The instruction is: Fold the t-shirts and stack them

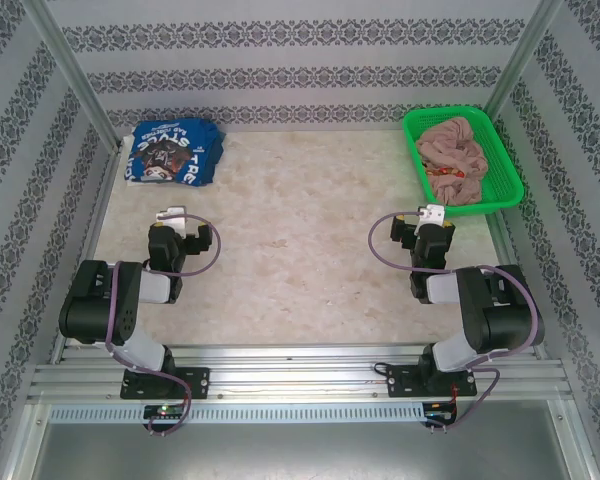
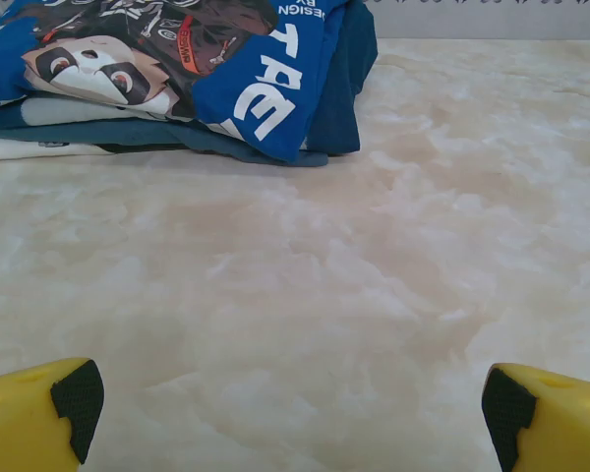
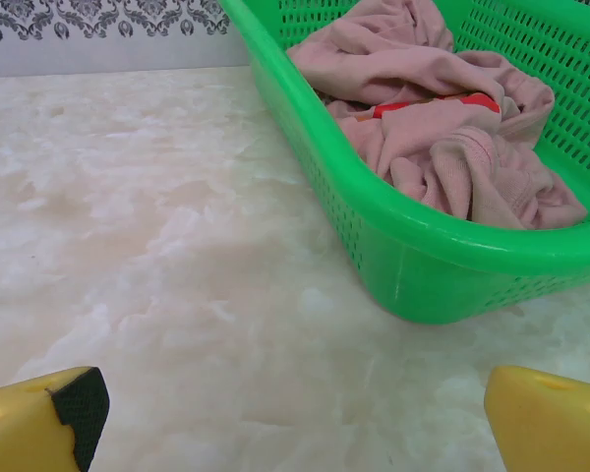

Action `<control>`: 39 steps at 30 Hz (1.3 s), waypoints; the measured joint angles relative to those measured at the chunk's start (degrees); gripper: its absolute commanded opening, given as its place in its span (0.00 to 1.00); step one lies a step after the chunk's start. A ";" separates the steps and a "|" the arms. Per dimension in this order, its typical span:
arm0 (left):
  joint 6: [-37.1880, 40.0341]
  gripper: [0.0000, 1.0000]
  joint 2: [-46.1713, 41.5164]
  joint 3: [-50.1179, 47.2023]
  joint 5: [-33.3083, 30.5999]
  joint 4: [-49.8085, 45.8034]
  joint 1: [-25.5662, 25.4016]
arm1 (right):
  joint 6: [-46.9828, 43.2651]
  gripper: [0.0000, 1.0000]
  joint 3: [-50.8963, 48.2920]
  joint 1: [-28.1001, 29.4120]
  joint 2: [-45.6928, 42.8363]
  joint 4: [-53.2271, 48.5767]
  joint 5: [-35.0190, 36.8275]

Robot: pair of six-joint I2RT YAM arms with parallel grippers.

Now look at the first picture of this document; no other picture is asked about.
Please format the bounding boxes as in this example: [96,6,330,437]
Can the pink t-shirt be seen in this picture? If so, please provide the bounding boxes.
[414,115,490,207]

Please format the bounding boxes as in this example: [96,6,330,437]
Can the green plastic basket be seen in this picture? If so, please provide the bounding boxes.
[402,104,525,219]

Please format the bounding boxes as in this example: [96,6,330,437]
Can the blue printed folded t-shirt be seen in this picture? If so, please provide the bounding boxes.
[125,117,226,189]

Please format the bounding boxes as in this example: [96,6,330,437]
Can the grey metal shelf panel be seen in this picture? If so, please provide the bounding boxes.
[9,402,596,480]

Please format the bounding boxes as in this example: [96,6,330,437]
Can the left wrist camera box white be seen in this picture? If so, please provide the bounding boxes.
[153,204,188,236]

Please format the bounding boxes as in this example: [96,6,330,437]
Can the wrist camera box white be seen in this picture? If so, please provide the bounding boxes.
[153,204,188,236]
[413,202,447,236]

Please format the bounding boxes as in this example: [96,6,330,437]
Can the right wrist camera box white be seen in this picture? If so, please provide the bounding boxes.
[413,202,447,236]

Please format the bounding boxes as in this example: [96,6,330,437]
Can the aluminium side rail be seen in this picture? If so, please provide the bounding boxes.
[489,212,551,361]
[49,147,124,364]

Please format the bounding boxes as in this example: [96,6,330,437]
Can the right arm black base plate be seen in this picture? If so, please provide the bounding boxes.
[385,363,479,400]

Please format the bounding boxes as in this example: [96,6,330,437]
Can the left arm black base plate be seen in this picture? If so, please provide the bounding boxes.
[119,367,211,401]

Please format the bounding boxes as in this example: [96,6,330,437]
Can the aluminium extrusion rail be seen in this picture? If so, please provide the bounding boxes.
[27,342,574,406]

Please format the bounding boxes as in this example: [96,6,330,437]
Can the aluminium frame post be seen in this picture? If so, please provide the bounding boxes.
[22,0,122,150]
[482,0,565,117]

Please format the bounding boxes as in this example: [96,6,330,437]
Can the grey slotted cable duct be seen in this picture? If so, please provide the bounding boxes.
[47,403,426,424]

